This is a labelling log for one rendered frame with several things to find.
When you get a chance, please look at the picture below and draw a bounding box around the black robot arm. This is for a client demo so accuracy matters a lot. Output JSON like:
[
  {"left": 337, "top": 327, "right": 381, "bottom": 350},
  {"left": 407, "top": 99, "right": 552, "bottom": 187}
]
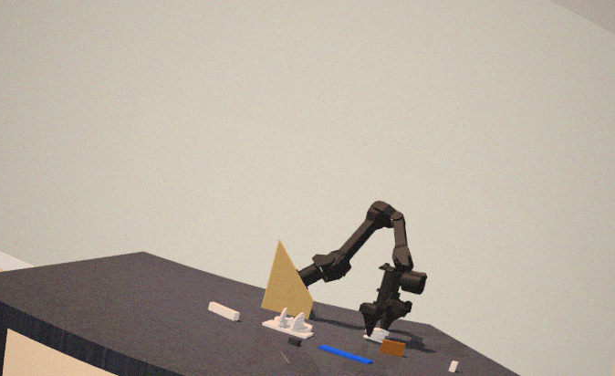
[{"left": 296, "top": 201, "right": 427, "bottom": 318}]

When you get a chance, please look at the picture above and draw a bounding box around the blue flat bar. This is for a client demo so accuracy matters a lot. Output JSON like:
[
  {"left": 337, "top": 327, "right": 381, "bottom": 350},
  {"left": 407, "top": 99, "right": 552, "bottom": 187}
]
[{"left": 318, "top": 345, "right": 372, "bottom": 364}]

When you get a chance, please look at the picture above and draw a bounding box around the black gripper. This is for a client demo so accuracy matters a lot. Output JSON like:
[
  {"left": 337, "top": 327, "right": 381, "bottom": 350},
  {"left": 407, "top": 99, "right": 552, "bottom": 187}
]
[{"left": 359, "top": 286, "right": 401, "bottom": 337}]

